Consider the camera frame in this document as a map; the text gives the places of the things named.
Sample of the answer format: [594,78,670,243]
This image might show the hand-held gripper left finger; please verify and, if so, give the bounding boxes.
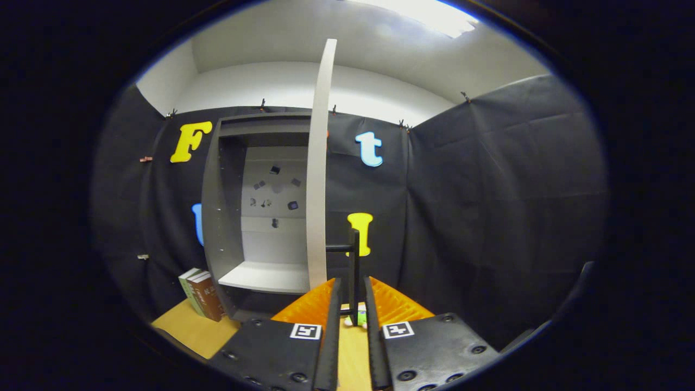
[209,277,343,391]

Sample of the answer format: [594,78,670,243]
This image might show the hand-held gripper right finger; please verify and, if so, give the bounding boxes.
[363,276,501,391]

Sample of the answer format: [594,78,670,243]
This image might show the black door handle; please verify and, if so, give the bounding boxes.
[326,228,362,326]

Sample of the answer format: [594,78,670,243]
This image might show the beige cabinet door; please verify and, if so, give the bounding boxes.
[306,38,338,289]

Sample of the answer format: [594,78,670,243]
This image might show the green and white plush toy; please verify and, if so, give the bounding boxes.
[343,303,369,329]

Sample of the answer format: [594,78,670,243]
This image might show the brown spine book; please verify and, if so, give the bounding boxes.
[186,270,215,321]
[198,273,226,322]

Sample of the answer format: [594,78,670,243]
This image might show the grey cabinet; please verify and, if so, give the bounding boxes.
[201,111,326,321]

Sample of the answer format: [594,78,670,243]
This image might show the black backdrop cloth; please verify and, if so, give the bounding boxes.
[90,73,609,354]

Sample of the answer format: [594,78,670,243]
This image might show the long ceiling light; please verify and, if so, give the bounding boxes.
[347,0,481,39]

